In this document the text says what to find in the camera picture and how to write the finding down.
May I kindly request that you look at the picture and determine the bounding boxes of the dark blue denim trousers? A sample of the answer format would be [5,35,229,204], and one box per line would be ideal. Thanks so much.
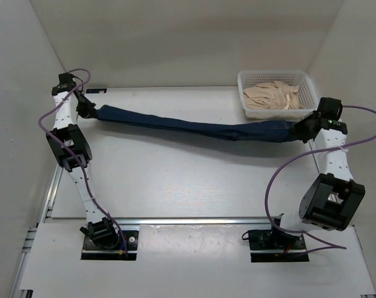
[96,105,298,143]

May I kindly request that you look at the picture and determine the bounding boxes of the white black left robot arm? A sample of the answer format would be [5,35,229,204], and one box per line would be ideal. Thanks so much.
[38,81,122,249]

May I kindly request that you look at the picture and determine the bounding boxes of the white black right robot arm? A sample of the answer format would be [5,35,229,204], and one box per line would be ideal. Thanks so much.
[268,111,365,248]

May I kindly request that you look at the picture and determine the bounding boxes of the white plastic perforated basket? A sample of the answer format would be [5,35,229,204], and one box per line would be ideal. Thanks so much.
[238,70,319,120]

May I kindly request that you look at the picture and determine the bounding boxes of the beige folded cloth in basket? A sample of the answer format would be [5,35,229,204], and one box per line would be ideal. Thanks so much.
[243,81,304,110]

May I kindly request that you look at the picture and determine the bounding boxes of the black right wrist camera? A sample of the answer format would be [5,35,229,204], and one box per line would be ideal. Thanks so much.
[316,97,343,120]

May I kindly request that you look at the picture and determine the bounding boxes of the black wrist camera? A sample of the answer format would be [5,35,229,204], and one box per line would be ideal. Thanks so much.
[57,73,76,91]
[316,97,343,120]

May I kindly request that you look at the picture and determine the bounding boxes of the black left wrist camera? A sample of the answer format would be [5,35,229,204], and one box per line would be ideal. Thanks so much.
[57,73,76,91]

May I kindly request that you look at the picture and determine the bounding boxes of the aluminium table edge rail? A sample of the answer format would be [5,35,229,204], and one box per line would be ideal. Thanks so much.
[43,216,280,231]

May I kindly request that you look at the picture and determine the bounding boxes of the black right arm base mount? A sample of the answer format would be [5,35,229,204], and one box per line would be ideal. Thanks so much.
[241,229,309,263]

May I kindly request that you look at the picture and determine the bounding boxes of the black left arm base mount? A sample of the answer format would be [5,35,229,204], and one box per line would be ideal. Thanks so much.
[81,225,140,261]

